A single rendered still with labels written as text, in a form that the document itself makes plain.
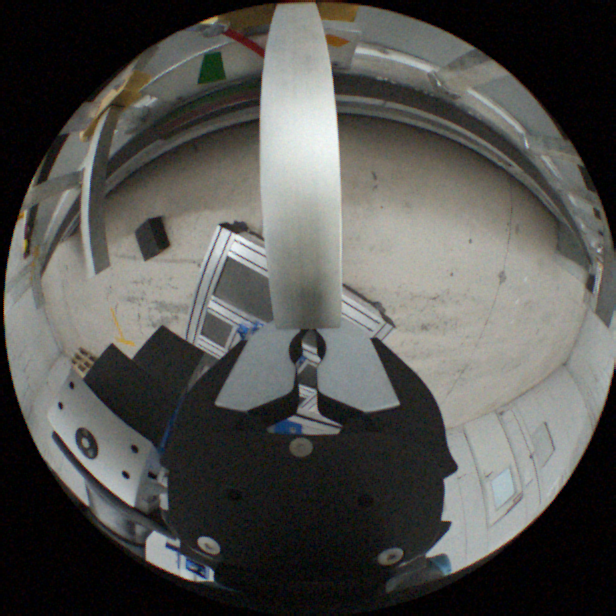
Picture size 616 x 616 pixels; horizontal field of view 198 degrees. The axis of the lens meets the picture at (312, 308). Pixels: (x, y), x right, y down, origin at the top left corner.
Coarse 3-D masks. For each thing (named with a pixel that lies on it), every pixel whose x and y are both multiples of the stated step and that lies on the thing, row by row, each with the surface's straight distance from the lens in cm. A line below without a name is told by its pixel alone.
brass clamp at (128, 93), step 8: (136, 72) 36; (128, 80) 34; (136, 80) 35; (144, 80) 36; (120, 88) 34; (128, 88) 33; (136, 88) 34; (112, 96) 35; (120, 96) 34; (128, 96) 34; (136, 96) 34; (104, 104) 37; (112, 104) 35; (120, 104) 35; (128, 104) 36; (96, 120) 38; (88, 128) 39; (80, 136) 43; (88, 136) 41
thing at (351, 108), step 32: (192, 32) 52; (384, 32) 54; (416, 32) 54; (128, 64) 57; (160, 64) 59; (96, 96) 65; (512, 96) 72; (192, 128) 104; (224, 128) 110; (448, 128) 110; (544, 128) 84; (64, 160) 92; (32, 224) 145
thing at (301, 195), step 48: (288, 48) 13; (288, 96) 9; (288, 144) 8; (336, 144) 8; (288, 192) 8; (336, 192) 8; (288, 240) 8; (336, 240) 8; (288, 288) 8; (336, 288) 8
